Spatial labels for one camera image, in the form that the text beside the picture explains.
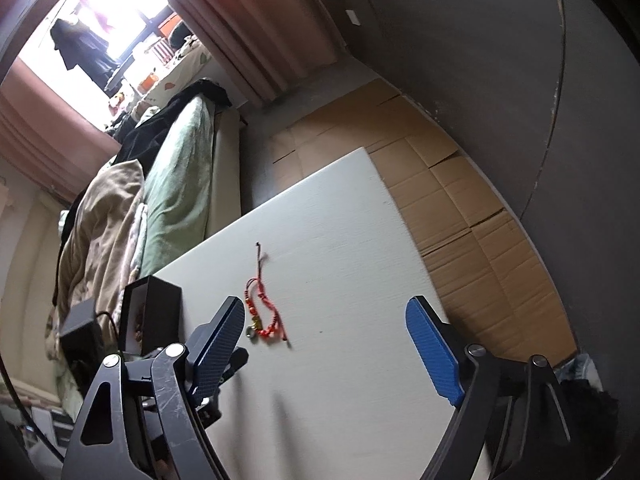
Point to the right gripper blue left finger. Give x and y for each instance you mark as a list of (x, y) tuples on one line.
[(210, 349)]

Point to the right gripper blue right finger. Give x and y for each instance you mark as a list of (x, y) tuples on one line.
[(429, 336)]

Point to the black jewelry box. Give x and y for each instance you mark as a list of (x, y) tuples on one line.
[(150, 316)]

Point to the flattened cardboard sheet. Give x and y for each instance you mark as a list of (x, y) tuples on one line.
[(490, 281)]

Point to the gripper body of left gripper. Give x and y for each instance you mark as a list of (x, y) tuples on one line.
[(207, 411)]

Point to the beige fleece blanket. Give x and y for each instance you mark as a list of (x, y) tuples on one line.
[(93, 257)]

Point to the black clothing on bed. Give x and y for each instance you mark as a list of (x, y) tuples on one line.
[(143, 142)]

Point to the cluttered windowsill shelf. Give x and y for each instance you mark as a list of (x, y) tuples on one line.
[(166, 58)]

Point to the dark wardrobe doors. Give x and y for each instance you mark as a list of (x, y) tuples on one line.
[(544, 96)]

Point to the black hanging garment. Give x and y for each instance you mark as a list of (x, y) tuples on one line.
[(80, 46)]

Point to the pink curtain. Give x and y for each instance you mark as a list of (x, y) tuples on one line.
[(265, 46)]

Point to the white wall socket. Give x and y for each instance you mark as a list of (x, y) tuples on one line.
[(353, 17)]

